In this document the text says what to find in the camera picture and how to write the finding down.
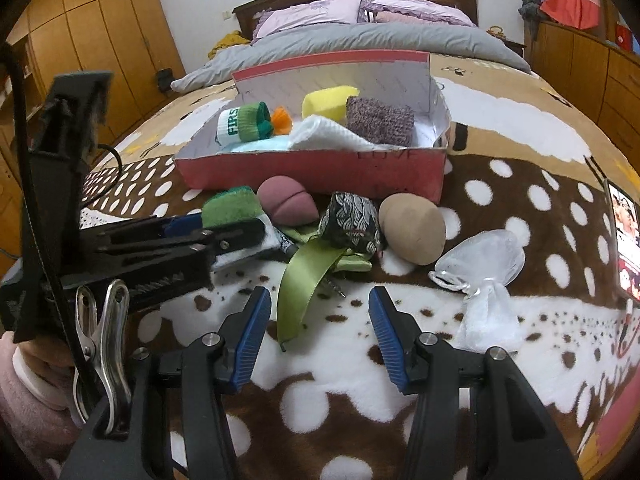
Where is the white organza pouch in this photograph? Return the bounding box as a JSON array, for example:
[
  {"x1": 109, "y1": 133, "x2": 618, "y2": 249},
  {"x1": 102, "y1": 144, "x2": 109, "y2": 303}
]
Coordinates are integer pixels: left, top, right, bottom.
[{"x1": 429, "y1": 230, "x2": 526, "y2": 353}]

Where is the dark clothes pile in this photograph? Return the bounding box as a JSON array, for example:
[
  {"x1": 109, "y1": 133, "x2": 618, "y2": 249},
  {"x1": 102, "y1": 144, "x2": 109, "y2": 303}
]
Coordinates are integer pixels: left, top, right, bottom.
[{"x1": 517, "y1": 0, "x2": 546, "y2": 41}]

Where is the purple grey knitted cloth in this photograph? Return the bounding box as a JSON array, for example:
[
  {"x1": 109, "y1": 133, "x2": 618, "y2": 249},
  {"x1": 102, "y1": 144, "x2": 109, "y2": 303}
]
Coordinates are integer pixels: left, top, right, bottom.
[{"x1": 345, "y1": 95, "x2": 416, "y2": 147}]

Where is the yellow cloth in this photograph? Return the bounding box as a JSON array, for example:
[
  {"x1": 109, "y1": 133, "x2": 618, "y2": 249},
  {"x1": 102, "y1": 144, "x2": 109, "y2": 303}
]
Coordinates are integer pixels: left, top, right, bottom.
[{"x1": 207, "y1": 31, "x2": 252, "y2": 60}]

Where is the orange sock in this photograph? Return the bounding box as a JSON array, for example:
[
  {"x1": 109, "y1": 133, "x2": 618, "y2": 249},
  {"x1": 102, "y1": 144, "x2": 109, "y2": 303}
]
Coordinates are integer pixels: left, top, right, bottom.
[{"x1": 270, "y1": 106, "x2": 295, "y2": 137}]

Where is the wooden wardrobe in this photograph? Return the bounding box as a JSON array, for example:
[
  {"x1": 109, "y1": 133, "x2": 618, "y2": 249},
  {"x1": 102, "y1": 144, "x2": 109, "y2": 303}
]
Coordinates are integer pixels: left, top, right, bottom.
[{"x1": 0, "y1": 0, "x2": 187, "y2": 271}]

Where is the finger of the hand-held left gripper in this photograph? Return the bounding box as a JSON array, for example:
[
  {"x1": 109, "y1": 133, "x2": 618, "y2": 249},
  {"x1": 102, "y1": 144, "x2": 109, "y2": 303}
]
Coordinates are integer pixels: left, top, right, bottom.
[
  {"x1": 97, "y1": 220, "x2": 267, "y2": 262},
  {"x1": 97, "y1": 214, "x2": 207, "y2": 248}
]

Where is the mauve soft sponge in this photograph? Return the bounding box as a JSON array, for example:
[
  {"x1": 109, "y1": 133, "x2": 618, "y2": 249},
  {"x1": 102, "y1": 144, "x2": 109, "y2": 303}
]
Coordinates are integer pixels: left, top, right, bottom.
[{"x1": 256, "y1": 176, "x2": 319, "y2": 226}]

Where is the green satin ribbon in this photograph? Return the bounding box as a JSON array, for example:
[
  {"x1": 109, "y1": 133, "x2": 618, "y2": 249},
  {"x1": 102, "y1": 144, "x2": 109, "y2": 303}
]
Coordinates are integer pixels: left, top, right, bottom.
[{"x1": 276, "y1": 225, "x2": 373, "y2": 353}]

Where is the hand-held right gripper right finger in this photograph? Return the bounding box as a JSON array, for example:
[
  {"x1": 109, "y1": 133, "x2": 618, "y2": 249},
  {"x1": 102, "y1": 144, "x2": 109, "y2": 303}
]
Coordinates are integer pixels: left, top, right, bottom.
[{"x1": 368, "y1": 285, "x2": 583, "y2": 480}]

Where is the grey duvet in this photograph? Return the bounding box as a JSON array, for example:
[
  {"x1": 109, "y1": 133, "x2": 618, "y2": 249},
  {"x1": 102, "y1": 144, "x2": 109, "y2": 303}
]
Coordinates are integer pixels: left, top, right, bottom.
[{"x1": 170, "y1": 22, "x2": 532, "y2": 93}]

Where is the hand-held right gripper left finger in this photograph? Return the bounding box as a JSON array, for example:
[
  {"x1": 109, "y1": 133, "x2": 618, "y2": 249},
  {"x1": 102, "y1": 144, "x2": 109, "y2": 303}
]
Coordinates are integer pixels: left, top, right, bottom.
[{"x1": 60, "y1": 286, "x2": 273, "y2": 480}]

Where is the red cardboard box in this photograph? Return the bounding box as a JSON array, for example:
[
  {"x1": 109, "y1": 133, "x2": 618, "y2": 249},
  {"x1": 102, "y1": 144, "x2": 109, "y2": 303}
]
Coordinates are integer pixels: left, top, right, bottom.
[{"x1": 172, "y1": 51, "x2": 452, "y2": 205}]

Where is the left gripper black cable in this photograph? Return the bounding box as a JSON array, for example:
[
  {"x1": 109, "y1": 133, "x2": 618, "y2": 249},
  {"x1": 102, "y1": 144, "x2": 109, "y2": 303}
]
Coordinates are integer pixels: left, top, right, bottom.
[{"x1": 82, "y1": 142, "x2": 123, "y2": 206}]

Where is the white green sock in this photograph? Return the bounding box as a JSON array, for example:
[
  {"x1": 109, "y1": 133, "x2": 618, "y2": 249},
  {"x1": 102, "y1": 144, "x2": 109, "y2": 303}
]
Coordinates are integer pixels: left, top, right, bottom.
[{"x1": 216, "y1": 102, "x2": 275, "y2": 148}]

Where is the yellow sponge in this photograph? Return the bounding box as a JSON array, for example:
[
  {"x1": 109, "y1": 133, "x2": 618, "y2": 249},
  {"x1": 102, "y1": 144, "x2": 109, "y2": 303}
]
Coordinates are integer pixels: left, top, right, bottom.
[{"x1": 301, "y1": 85, "x2": 361, "y2": 122}]

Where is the white waffle towel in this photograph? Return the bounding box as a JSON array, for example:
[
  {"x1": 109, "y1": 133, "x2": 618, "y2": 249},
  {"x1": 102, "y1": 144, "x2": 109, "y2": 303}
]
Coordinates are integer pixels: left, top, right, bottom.
[{"x1": 289, "y1": 114, "x2": 381, "y2": 152}]

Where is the lilac pillow with ruffles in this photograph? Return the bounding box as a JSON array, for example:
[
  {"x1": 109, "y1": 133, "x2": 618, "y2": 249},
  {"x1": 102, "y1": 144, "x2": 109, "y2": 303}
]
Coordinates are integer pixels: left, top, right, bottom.
[{"x1": 361, "y1": 0, "x2": 477, "y2": 28}]

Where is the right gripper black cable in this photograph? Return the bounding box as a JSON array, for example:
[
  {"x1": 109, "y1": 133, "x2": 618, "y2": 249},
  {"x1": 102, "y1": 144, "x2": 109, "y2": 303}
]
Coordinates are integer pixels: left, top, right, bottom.
[{"x1": 0, "y1": 42, "x2": 101, "y2": 421}]

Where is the black patterned cloth roll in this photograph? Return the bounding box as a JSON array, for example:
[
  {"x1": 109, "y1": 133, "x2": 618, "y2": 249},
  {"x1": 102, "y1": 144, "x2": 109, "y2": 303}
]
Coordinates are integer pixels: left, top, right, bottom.
[{"x1": 317, "y1": 191, "x2": 385, "y2": 260}]

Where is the dark green sock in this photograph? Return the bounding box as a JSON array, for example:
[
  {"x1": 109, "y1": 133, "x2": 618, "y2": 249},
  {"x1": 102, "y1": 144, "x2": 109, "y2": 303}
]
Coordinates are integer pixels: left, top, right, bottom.
[{"x1": 201, "y1": 186, "x2": 297, "y2": 272}]

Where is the metal spring clip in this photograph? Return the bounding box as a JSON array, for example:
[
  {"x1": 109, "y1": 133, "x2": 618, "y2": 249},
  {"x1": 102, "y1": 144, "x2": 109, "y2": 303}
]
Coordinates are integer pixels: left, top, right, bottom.
[{"x1": 72, "y1": 280, "x2": 132, "y2": 436}]

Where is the beige soft sponge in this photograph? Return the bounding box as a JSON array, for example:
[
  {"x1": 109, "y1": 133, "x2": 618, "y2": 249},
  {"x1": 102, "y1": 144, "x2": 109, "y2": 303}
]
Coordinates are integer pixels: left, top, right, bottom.
[{"x1": 378, "y1": 192, "x2": 447, "y2": 266}]

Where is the plain lilac pillow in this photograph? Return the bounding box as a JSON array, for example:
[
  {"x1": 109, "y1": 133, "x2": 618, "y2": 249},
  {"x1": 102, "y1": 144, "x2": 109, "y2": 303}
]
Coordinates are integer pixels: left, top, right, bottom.
[{"x1": 251, "y1": 0, "x2": 366, "y2": 43}]

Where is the brown white spotted blanket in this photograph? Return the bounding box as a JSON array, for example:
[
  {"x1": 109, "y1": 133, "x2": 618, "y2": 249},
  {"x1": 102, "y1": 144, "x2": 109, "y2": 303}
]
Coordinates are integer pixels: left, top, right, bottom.
[{"x1": 0, "y1": 52, "x2": 640, "y2": 480}]

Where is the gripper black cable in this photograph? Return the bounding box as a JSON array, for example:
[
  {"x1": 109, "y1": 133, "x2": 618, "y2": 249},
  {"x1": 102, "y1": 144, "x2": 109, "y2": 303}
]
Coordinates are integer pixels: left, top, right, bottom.
[
  {"x1": 0, "y1": 42, "x2": 101, "y2": 421},
  {"x1": 82, "y1": 142, "x2": 123, "y2": 206}
]

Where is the wooden cabinet with drawers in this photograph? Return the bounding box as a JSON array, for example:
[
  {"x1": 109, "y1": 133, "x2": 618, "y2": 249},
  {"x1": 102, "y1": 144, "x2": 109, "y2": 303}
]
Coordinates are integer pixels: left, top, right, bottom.
[{"x1": 524, "y1": 15, "x2": 640, "y2": 161}]

